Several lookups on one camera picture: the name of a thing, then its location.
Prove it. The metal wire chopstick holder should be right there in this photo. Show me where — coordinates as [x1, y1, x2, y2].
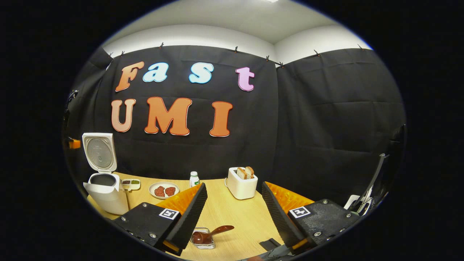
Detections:
[189, 228, 216, 249]

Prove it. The white rice cooker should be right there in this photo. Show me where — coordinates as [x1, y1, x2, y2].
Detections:
[82, 133, 130, 215]

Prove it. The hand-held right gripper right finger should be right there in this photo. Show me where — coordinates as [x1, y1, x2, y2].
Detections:
[262, 181, 361, 254]

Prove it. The white toaster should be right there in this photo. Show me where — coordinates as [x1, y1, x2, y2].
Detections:
[225, 167, 258, 200]

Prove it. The white round plate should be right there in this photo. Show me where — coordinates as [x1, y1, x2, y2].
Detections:
[149, 182, 179, 199]

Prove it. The brown wooden spoon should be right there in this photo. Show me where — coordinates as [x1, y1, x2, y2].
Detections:
[191, 225, 235, 245]

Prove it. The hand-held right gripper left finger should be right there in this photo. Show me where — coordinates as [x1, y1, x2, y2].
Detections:
[114, 182, 208, 256]

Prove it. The black backdrop cloth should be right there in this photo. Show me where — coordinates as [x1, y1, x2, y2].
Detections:
[63, 45, 406, 207]

